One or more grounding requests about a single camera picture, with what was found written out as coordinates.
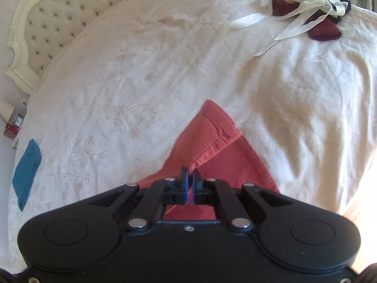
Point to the small clock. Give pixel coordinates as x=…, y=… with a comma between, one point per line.
x=18, y=121

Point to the cream nightstand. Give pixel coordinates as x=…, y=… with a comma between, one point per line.
x=15, y=142

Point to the white embroidered bedspread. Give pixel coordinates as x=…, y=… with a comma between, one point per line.
x=147, y=64

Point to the cream tufted headboard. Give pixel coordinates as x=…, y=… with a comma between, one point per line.
x=59, y=11

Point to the teal folded cloth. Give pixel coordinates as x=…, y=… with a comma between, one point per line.
x=26, y=171

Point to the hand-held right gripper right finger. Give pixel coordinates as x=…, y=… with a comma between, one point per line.
x=198, y=187

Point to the red container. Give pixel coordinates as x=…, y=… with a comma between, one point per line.
x=11, y=129

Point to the cream lamp shade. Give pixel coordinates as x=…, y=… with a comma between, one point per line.
x=5, y=110

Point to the red pants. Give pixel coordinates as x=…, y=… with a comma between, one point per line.
x=212, y=135

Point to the dark red knitted garment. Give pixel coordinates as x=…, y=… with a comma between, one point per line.
x=324, y=31

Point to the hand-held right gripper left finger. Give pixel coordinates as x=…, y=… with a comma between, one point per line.
x=185, y=186

